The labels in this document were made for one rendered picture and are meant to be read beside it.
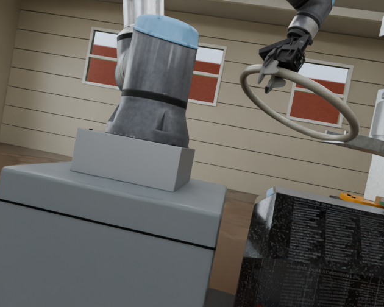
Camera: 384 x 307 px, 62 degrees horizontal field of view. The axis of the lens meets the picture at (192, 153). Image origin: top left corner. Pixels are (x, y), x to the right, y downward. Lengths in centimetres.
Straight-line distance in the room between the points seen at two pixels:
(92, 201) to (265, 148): 726
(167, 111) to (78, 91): 812
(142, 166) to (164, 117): 11
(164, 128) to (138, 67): 14
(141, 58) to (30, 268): 45
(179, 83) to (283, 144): 716
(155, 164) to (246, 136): 713
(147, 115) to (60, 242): 29
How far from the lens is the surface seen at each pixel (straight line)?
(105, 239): 58
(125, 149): 65
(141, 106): 67
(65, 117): 886
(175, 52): 70
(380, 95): 262
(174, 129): 67
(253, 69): 118
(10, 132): 968
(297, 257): 134
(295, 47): 111
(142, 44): 71
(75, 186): 59
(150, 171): 64
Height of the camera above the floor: 95
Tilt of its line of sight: 2 degrees down
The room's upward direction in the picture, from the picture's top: 11 degrees clockwise
